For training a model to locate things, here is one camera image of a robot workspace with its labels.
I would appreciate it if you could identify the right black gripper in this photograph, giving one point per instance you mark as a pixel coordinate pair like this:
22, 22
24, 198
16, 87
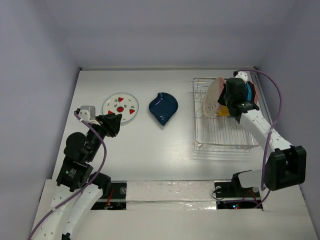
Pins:
230, 91

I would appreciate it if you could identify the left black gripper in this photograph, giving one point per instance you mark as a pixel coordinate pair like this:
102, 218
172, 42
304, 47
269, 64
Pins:
110, 122

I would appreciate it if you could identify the teal dotted plate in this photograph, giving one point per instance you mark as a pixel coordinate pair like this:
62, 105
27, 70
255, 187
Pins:
249, 94

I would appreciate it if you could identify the yellow dotted plate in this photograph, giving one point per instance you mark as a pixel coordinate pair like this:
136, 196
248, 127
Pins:
223, 111

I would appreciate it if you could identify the white watermelon pattern plate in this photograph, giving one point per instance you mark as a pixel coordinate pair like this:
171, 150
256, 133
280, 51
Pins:
121, 103

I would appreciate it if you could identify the pink dotted plate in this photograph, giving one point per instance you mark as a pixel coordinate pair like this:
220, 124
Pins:
254, 92

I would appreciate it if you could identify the cream and pink plate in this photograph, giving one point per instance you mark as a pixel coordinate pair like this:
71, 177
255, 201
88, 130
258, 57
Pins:
210, 103

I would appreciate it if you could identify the dark blue leaf plate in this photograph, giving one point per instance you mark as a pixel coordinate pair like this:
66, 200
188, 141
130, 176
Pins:
163, 107

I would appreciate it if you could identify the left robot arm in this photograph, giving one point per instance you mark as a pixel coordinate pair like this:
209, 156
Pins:
80, 182

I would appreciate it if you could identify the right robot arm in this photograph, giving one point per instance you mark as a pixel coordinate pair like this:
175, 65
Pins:
283, 164

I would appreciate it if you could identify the silver foil strip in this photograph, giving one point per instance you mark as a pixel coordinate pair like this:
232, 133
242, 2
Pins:
170, 195

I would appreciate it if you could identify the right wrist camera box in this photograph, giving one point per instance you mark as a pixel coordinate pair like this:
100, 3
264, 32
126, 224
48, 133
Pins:
241, 75

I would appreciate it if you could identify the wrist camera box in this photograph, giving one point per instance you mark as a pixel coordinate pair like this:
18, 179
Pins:
86, 113
241, 75

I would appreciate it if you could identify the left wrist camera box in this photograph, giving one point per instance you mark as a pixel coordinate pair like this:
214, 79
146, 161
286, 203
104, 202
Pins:
86, 113

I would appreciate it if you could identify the metal rail at wall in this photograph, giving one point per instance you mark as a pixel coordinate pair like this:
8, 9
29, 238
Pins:
261, 98

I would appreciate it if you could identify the wire dish rack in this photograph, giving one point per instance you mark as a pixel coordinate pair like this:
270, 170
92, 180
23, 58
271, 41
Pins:
216, 133

